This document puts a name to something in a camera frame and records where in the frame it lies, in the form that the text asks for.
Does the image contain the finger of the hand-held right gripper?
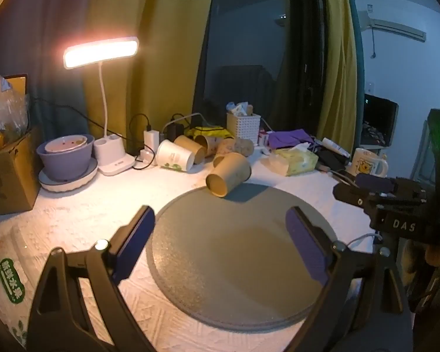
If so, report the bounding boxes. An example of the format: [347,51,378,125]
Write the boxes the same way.
[354,173,398,191]
[333,182,380,209]

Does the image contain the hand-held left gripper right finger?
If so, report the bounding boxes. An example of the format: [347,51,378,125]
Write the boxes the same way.
[285,206,415,352]

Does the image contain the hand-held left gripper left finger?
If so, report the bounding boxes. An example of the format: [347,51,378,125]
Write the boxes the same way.
[26,205,158,352]

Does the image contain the plain brown paper cup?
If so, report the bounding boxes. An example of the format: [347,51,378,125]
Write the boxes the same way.
[206,152,252,198]

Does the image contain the white paper cup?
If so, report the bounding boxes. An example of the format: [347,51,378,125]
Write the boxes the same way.
[155,139,196,172]

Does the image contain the patterned brown paper cup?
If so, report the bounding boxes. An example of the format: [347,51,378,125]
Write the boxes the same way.
[216,137,255,158]

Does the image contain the person's right hand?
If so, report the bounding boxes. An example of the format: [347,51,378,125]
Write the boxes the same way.
[404,241,440,275]

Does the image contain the white cartoon mug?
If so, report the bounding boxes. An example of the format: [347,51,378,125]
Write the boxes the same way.
[346,148,388,177]

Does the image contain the black wallet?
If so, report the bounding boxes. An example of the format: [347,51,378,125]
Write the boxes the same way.
[317,149,351,171]

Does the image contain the white tube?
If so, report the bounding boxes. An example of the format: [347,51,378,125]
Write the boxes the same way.
[321,137,351,156]

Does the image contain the black monitor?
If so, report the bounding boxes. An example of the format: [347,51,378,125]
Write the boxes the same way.
[361,94,399,147]

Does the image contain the yellow tissue pack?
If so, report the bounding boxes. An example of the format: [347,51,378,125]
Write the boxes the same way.
[261,143,319,177]

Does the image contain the round grey mat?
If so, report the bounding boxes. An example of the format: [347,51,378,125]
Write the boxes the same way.
[146,182,340,332]

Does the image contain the white plate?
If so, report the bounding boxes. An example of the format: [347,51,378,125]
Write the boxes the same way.
[38,158,99,192]

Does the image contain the purple cloth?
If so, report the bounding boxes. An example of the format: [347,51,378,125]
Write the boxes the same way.
[268,129,316,151]

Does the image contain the purple bowl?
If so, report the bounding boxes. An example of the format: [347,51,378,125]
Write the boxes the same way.
[36,134,95,181]

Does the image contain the white power adapter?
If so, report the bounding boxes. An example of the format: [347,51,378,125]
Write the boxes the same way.
[144,130,160,155]

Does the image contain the pale pink bowl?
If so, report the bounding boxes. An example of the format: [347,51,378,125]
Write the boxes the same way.
[45,136,89,153]

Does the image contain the narrow yellow curtain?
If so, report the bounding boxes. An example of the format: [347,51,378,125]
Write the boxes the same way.
[317,0,358,151]

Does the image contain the white bag with green label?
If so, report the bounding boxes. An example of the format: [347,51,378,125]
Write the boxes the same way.
[0,224,33,349]

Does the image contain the black power adapter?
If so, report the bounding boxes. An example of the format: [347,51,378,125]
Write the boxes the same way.
[167,123,185,142]

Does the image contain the white lattice basket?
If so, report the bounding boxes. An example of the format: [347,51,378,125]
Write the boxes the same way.
[226,112,261,145]

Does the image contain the cardboard box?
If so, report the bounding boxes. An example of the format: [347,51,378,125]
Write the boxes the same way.
[0,126,43,216]

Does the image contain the yellow packet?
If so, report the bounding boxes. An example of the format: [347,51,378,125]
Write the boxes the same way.
[184,126,233,141]

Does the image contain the white air conditioner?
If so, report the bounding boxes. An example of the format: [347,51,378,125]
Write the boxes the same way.
[357,7,427,43]

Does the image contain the clear plastic bag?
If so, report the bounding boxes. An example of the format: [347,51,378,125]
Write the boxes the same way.
[0,64,32,155]

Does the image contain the white desk lamp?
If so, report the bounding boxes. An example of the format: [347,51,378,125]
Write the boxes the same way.
[63,37,139,177]

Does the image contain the wide yellow curtain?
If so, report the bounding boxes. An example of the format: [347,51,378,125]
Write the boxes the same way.
[84,0,218,155]

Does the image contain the white cable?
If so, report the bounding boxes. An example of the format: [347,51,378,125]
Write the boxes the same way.
[346,232,382,251]

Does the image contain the black cable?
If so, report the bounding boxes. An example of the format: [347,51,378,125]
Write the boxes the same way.
[33,97,149,155]

